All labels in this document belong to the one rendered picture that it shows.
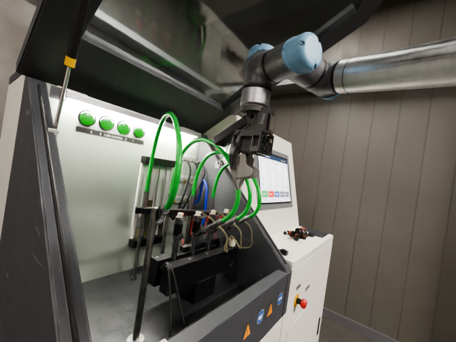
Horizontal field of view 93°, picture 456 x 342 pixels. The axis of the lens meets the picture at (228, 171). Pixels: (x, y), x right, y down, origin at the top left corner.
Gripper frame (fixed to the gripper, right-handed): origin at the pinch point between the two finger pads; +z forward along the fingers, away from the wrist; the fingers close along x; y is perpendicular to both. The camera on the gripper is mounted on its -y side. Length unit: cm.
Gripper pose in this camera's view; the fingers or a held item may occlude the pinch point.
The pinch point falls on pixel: (236, 184)
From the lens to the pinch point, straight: 57.5
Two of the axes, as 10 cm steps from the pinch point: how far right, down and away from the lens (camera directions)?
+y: 7.9, 1.1, -6.1
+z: -1.5, 9.9, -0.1
